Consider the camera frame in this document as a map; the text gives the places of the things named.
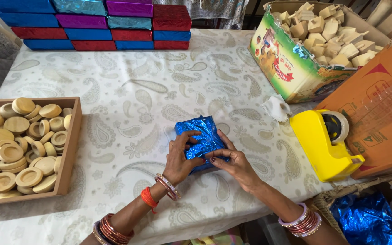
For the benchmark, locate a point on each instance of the blue foil box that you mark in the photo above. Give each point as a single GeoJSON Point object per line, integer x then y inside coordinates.
{"type": "Point", "coordinates": [199, 136]}

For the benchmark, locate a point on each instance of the small blue foil scrap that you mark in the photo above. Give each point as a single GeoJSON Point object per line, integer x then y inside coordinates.
{"type": "Point", "coordinates": [300, 51]}

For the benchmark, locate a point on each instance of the stack of foil wrapped boxes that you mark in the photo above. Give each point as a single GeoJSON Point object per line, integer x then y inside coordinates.
{"type": "Point", "coordinates": [90, 27]}

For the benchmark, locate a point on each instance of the green printed cardboard carton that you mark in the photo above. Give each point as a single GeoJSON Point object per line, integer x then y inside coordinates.
{"type": "Point", "coordinates": [284, 71]}

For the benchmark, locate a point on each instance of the white paisley tablecloth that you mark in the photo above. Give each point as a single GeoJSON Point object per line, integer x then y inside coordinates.
{"type": "Point", "coordinates": [131, 88]}

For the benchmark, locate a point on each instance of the person's left hand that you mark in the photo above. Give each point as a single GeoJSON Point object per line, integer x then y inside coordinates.
{"type": "Point", "coordinates": [177, 163]}

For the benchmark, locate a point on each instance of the yellow tape dispenser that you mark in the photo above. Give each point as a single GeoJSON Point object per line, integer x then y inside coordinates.
{"type": "Point", "coordinates": [322, 153]}

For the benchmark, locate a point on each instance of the pile of round wooden lids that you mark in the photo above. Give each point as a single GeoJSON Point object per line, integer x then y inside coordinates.
{"type": "Point", "coordinates": [15, 149]}

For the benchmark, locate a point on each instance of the clear tape roll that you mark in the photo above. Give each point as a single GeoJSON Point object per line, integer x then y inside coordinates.
{"type": "Point", "coordinates": [339, 124]}

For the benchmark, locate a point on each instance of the person's right hand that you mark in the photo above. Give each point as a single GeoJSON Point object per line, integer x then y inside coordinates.
{"type": "Point", "coordinates": [238, 166]}

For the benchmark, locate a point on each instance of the blue foil sheets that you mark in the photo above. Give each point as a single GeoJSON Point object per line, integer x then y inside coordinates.
{"type": "Point", "coordinates": [366, 221]}

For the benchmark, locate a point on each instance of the orange wrist thread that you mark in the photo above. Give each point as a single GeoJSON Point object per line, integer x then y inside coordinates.
{"type": "Point", "coordinates": [147, 198]}

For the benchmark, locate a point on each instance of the pink studded bangles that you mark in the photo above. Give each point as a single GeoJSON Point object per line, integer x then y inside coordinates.
{"type": "Point", "coordinates": [301, 223]}

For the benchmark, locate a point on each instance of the pastel patterned garment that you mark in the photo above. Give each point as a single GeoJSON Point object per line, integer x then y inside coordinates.
{"type": "Point", "coordinates": [216, 238]}

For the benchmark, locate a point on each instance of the pink silver wrist bangles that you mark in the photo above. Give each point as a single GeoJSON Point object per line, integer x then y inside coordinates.
{"type": "Point", "coordinates": [168, 187]}

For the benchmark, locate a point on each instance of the wicker basket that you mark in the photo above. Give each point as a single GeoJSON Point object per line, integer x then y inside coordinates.
{"type": "Point", "coordinates": [325, 200]}

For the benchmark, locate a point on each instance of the wooden tray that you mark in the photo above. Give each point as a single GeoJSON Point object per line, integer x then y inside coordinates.
{"type": "Point", "coordinates": [70, 143]}

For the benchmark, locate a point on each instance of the white crumpled paper scrap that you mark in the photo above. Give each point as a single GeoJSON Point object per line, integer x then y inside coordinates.
{"type": "Point", "coordinates": [277, 108]}

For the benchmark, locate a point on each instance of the orange cardboard carton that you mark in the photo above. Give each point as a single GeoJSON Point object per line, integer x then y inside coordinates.
{"type": "Point", "coordinates": [379, 149]}

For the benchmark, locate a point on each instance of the heap of wooden blocks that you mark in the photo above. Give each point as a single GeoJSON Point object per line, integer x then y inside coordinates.
{"type": "Point", "coordinates": [332, 37]}

